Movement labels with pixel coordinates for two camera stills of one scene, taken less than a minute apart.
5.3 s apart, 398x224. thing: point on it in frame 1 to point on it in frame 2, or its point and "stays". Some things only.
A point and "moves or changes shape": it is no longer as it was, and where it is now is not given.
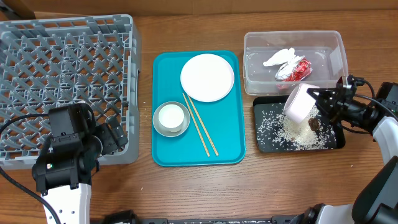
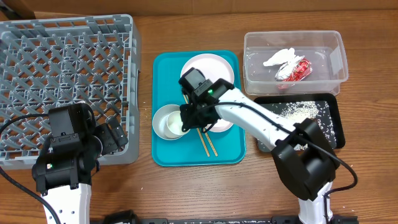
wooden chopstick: [196, 126] stays
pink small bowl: [299, 105] to [221, 126]
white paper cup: [171, 117] moves or changes shape
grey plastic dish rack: [46, 63] stays
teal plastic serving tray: [224, 120] stays
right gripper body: [345, 107] to [192, 119]
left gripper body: [117, 134] stays
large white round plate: [207, 78] stays
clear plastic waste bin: [273, 60] stays
